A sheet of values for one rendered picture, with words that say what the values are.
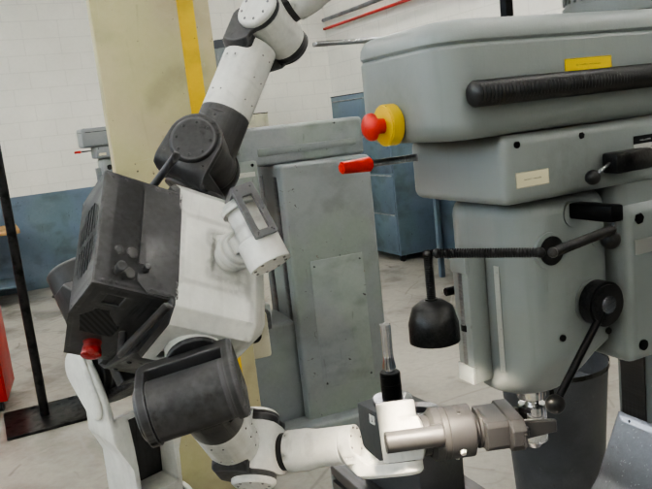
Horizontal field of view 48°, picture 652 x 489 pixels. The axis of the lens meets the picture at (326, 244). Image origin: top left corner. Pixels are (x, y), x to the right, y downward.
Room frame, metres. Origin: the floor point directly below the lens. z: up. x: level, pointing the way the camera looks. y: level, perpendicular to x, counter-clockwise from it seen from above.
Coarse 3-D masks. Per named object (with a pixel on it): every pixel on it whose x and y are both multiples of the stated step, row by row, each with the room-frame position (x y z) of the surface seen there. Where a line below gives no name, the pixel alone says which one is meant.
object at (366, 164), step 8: (352, 160) 1.16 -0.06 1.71; (360, 160) 1.16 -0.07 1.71; (368, 160) 1.16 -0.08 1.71; (376, 160) 1.17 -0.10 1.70; (384, 160) 1.18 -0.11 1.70; (392, 160) 1.18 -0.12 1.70; (400, 160) 1.19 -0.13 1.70; (408, 160) 1.20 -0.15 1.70; (416, 160) 1.20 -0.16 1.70; (344, 168) 1.14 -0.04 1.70; (352, 168) 1.15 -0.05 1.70; (360, 168) 1.15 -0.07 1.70; (368, 168) 1.16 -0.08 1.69
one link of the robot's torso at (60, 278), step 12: (60, 264) 1.41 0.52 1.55; (72, 264) 1.41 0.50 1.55; (48, 276) 1.42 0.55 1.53; (60, 276) 1.40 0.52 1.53; (72, 276) 1.40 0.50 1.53; (60, 288) 1.37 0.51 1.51; (60, 300) 1.38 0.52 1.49; (120, 372) 1.26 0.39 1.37; (120, 384) 1.26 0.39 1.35; (132, 384) 1.31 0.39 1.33; (108, 396) 1.32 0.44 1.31; (120, 396) 1.36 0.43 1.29
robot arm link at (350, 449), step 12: (348, 432) 1.16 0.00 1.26; (348, 444) 1.15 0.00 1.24; (360, 444) 1.19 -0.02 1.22; (348, 456) 1.14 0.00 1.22; (360, 456) 1.15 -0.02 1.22; (372, 456) 1.18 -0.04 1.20; (360, 468) 1.13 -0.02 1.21; (372, 468) 1.12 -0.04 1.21; (384, 468) 1.12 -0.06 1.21; (396, 468) 1.11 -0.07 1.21; (408, 468) 1.11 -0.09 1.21; (420, 468) 1.12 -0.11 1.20
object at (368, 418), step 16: (368, 400) 1.61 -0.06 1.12; (400, 400) 1.56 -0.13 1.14; (416, 400) 1.58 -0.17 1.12; (368, 416) 1.57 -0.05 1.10; (368, 432) 1.57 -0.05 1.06; (368, 448) 1.58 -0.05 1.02; (432, 464) 1.43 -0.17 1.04; (448, 464) 1.45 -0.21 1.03; (384, 480) 1.53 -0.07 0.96; (400, 480) 1.48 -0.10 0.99; (416, 480) 1.42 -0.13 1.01; (432, 480) 1.43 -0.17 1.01; (448, 480) 1.45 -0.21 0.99; (464, 480) 1.48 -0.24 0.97
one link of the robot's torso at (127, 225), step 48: (96, 192) 1.12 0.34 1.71; (144, 192) 1.13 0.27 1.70; (192, 192) 1.19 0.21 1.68; (96, 240) 1.04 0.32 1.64; (144, 240) 1.07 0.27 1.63; (192, 240) 1.13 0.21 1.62; (96, 288) 1.00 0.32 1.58; (144, 288) 1.02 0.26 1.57; (192, 288) 1.07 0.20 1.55; (240, 288) 1.12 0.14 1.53; (96, 336) 1.11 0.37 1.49; (144, 336) 1.08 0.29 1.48; (192, 336) 1.05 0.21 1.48; (240, 336) 1.08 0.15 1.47
